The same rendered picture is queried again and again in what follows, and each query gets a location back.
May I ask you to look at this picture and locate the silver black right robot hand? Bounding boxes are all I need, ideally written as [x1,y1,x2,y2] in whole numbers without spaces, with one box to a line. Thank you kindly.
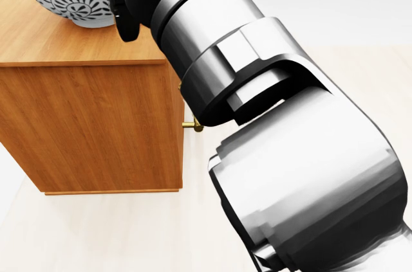
[104,0,171,43]

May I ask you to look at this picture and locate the wooden cabinet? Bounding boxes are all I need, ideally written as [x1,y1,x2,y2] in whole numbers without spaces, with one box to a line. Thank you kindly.
[0,0,186,196]

